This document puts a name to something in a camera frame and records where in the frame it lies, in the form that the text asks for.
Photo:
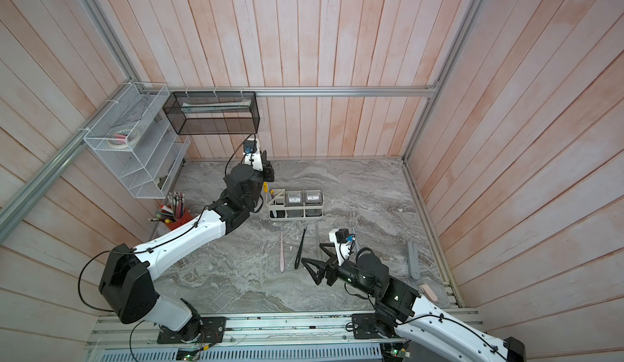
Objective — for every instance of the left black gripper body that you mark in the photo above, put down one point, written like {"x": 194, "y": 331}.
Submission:
{"x": 267, "y": 172}

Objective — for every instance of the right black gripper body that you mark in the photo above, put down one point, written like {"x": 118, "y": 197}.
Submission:
{"x": 347, "y": 274}

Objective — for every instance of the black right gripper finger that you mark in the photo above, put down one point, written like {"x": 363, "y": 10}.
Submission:
{"x": 330, "y": 250}
{"x": 316, "y": 268}

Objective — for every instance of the light pink toothbrush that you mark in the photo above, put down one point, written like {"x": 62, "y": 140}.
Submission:
{"x": 281, "y": 252}

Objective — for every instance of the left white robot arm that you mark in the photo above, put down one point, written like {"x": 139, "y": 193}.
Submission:
{"x": 127, "y": 282}

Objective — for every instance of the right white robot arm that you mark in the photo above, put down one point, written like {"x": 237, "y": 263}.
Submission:
{"x": 400, "y": 311}

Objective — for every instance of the black toothbrush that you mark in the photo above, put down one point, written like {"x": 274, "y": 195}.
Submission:
{"x": 298, "y": 259}

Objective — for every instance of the grey flat block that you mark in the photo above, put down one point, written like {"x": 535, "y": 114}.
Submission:
{"x": 414, "y": 268}

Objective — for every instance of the pink eraser block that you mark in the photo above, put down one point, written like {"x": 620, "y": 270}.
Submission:
{"x": 428, "y": 292}

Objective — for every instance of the red pencil cup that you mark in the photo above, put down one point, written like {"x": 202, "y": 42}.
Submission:
{"x": 186, "y": 218}

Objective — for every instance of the tape roll on shelf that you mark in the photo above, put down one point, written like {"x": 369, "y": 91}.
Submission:
{"x": 123, "y": 138}

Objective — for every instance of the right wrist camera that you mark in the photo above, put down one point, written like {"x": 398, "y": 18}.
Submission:
{"x": 343, "y": 242}

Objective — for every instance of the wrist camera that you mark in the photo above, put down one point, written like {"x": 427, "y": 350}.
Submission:
{"x": 251, "y": 147}
{"x": 343, "y": 242}

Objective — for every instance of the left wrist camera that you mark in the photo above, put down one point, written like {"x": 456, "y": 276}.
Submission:
{"x": 251, "y": 147}

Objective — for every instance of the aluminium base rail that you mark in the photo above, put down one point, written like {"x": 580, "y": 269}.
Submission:
{"x": 333, "y": 336}

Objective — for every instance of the black wire mesh basket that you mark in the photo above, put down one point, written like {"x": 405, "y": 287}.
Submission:
{"x": 213, "y": 112}

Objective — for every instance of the white wire mesh shelf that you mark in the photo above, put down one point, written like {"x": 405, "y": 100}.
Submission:
{"x": 137, "y": 143}

